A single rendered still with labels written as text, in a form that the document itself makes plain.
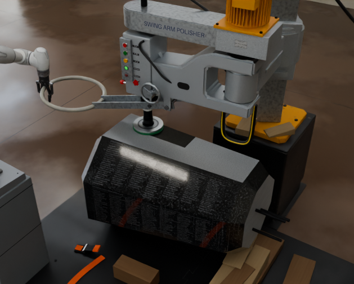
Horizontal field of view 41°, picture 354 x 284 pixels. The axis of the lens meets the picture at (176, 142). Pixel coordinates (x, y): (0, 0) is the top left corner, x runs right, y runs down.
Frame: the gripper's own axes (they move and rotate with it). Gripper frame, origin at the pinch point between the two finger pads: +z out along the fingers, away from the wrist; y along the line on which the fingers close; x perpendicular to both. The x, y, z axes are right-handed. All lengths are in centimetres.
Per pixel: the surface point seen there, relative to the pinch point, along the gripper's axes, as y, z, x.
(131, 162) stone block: 84, 2, -51
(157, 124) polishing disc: 93, -8, -18
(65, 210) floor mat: 23, 83, -34
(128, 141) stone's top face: 78, -5, -38
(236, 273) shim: 166, 52, -81
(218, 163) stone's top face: 141, -10, -48
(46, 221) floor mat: 14, 83, -50
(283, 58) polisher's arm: 170, -59, 14
